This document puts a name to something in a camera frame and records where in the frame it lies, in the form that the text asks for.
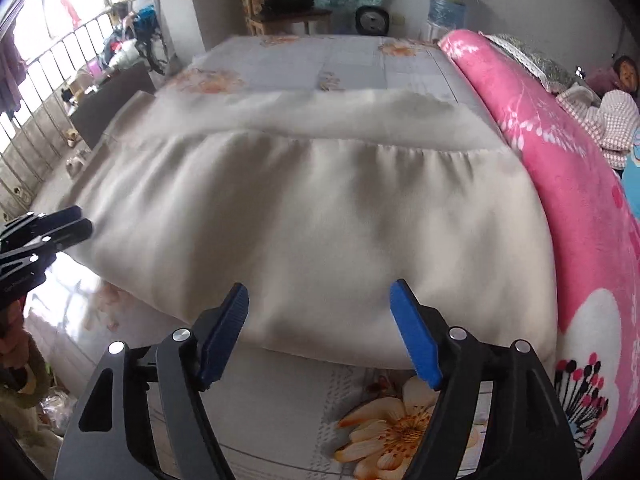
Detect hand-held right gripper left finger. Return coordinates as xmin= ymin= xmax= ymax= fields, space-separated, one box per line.
xmin=54 ymin=282 xmax=250 ymax=480

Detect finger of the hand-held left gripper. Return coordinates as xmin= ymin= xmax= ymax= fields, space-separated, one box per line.
xmin=0 ymin=218 xmax=95 ymax=273
xmin=0 ymin=205 xmax=83 ymax=251

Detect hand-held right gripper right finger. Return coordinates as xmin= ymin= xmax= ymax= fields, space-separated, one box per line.
xmin=389 ymin=279 xmax=585 ymax=480

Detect cream jacket with black stripes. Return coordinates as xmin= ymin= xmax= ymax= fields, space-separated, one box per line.
xmin=67 ymin=87 xmax=558 ymax=371

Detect clothes pile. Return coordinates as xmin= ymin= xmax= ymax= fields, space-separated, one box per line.
xmin=97 ymin=30 xmax=151 ymax=71

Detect metal window railing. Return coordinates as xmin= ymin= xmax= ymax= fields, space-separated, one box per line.
xmin=0 ymin=10 xmax=116 ymax=221

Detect bed with floral sheet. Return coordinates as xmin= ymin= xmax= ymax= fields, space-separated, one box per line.
xmin=22 ymin=34 xmax=493 ymax=480

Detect dark cabinet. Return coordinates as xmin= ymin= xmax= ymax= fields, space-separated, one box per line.
xmin=69 ymin=65 xmax=157 ymax=147

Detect brown hanging garment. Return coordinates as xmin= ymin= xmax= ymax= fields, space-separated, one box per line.
xmin=0 ymin=35 xmax=28 ymax=116

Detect pink floral blanket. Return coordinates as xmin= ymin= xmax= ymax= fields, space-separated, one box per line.
xmin=437 ymin=29 xmax=640 ymax=480

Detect red hanging garment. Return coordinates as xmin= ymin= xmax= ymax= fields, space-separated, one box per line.
xmin=60 ymin=0 xmax=83 ymax=28

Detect blue bag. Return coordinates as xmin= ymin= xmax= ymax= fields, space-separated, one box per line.
xmin=134 ymin=6 xmax=157 ymax=36

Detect white checked knit cloth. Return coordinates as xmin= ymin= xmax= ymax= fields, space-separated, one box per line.
xmin=556 ymin=85 xmax=640 ymax=163

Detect black rice cooker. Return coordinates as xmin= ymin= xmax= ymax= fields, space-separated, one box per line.
xmin=355 ymin=5 xmax=391 ymax=37

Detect wooden chair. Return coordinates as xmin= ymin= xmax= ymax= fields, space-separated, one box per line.
xmin=239 ymin=0 xmax=333 ymax=37

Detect black bag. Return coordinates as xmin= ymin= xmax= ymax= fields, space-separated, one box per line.
xmin=261 ymin=0 xmax=315 ymax=13

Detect blue water bottle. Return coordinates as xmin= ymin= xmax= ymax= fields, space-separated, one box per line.
xmin=429 ymin=0 xmax=471 ymax=28

